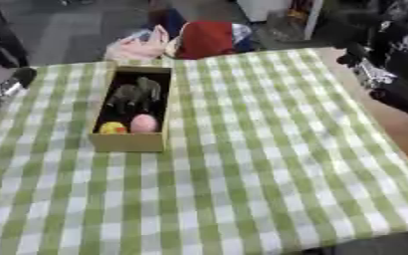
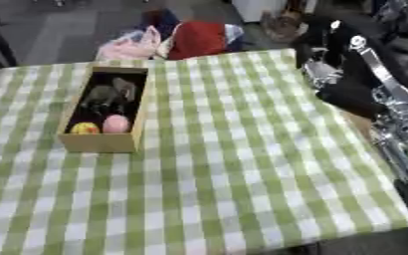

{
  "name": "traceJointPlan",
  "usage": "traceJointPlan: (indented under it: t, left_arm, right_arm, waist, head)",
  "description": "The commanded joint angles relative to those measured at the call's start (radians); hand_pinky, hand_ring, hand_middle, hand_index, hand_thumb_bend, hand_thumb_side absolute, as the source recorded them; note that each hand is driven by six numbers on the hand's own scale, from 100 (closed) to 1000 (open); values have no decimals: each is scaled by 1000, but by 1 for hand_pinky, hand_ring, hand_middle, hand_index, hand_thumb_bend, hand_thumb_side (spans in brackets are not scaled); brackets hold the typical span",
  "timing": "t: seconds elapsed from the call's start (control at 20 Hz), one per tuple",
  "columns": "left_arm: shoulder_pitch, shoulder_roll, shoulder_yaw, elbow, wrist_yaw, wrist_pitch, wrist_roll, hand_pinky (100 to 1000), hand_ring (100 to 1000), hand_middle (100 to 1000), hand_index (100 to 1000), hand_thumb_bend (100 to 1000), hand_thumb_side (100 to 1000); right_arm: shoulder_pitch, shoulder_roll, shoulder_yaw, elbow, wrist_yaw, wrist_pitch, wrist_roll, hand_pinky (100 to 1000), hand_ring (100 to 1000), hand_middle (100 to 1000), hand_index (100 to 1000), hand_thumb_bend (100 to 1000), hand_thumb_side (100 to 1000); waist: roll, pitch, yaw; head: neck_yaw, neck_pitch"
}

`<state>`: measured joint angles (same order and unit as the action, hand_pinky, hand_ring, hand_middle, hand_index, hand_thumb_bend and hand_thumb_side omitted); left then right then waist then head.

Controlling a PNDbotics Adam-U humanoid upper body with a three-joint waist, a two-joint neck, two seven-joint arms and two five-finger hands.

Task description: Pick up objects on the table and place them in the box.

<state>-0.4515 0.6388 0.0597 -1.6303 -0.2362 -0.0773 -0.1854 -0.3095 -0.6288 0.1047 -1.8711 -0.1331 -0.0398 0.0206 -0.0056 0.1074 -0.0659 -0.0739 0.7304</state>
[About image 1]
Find red bag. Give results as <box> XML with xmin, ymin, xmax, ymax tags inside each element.
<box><xmin>174</xmin><ymin>20</ymin><xmax>239</xmax><ymax>61</ymax></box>

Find grey elephant soft toy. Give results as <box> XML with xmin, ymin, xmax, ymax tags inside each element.
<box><xmin>104</xmin><ymin>76</ymin><xmax>164</xmax><ymax>115</ymax></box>

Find yellow toy duck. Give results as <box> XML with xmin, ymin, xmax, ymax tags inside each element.
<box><xmin>98</xmin><ymin>121</ymin><xmax>129</xmax><ymax>135</ymax></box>

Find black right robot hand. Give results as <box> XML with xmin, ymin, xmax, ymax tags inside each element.
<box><xmin>367</xmin><ymin>77</ymin><xmax>408</xmax><ymax>123</ymax></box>

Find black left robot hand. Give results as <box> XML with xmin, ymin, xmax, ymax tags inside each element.
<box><xmin>0</xmin><ymin>67</ymin><xmax>41</xmax><ymax>111</ymax></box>

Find pink plastic bag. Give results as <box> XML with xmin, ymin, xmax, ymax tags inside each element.
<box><xmin>102</xmin><ymin>24</ymin><xmax>173</xmax><ymax>63</ymax></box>

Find tan cardboard box black inside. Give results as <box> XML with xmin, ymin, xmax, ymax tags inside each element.
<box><xmin>87</xmin><ymin>65</ymin><xmax>175</xmax><ymax>153</ymax></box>

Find pink toy egg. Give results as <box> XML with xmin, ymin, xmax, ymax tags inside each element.
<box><xmin>128</xmin><ymin>114</ymin><xmax>161</xmax><ymax>134</ymax></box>

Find white furniture frame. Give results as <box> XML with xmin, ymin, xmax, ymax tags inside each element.
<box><xmin>235</xmin><ymin>0</ymin><xmax>326</xmax><ymax>41</ymax></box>

